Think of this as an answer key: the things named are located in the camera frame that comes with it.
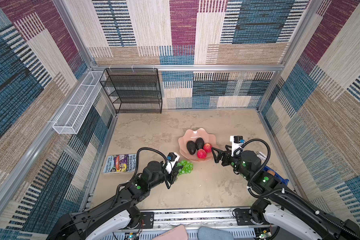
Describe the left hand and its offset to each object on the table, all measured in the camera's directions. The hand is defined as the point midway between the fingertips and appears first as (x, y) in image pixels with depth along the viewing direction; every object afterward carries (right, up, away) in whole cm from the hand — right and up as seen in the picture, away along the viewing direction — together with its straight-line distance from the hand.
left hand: (181, 163), depth 76 cm
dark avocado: (+12, +7, +21) cm, 25 cm away
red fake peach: (+16, +5, +18) cm, 25 cm away
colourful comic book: (-36, -4, +16) cm, 40 cm away
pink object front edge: (-2, -30, -7) cm, 31 cm away
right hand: (+19, +7, 0) cm, 20 cm away
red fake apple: (+12, +2, +14) cm, 18 cm away
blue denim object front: (+11, -30, -8) cm, 33 cm away
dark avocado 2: (+6, +5, +19) cm, 20 cm away
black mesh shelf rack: (-35, +44, +35) cm, 66 cm away
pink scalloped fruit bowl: (+7, +12, +26) cm, 30 cm away
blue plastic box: (+54, -10, +4) cm, 55 cm away
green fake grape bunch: (+3, -3, +2) cm, 5 cm away
